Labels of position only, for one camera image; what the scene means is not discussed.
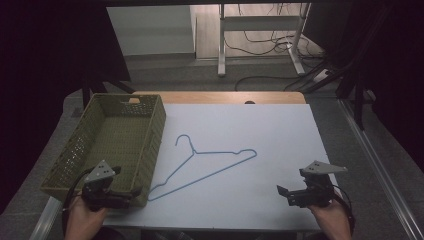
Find blue wire clothes hanger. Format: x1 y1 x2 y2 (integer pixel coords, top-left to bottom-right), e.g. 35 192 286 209
147 134 258 202

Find dark curtain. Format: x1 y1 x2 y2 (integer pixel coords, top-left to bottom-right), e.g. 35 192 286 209
0 0 132 214
304 0 424 174

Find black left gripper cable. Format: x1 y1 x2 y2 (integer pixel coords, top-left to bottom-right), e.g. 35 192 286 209
61 167 94 235

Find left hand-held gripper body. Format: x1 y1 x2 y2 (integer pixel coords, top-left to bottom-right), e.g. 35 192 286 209
81 159 134 212

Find white power strip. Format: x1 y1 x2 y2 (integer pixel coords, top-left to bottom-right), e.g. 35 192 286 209
312 68 332 84

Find tangled black cables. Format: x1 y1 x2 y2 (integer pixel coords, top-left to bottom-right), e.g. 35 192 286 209
223 3 326 58

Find white panel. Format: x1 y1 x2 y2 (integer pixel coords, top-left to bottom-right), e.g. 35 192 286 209
106 4 196 57

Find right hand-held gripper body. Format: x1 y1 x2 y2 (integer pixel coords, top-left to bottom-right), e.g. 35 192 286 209
286 160 348 208

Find olive green plastic basket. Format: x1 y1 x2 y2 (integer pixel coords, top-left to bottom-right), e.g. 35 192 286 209
40 93 167 208

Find white table mat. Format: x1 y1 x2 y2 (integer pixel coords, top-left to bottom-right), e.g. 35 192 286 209
103 103 338 232

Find metal rail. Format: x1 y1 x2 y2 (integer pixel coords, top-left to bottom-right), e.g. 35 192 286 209
29 195 64 240
337 98 424 240

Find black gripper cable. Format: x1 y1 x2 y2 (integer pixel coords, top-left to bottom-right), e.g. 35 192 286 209
61 167 94 235
332 184 356 233

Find white metal desk frame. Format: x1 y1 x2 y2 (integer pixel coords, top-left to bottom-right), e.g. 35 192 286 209
217 3 312 78

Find black floor cable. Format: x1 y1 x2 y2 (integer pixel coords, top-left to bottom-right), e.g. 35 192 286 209
234 75 303 92

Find person's left hand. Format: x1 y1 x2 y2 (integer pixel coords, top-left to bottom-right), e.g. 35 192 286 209
64 196 110 240

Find person's right hand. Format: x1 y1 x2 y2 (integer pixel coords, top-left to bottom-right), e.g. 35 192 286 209
307 199 353 240

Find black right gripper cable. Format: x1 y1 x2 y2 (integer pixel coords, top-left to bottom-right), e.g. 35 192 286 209
332 184 356 233

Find wooden table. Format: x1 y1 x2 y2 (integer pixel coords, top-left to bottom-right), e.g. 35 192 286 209
132 91 307 105

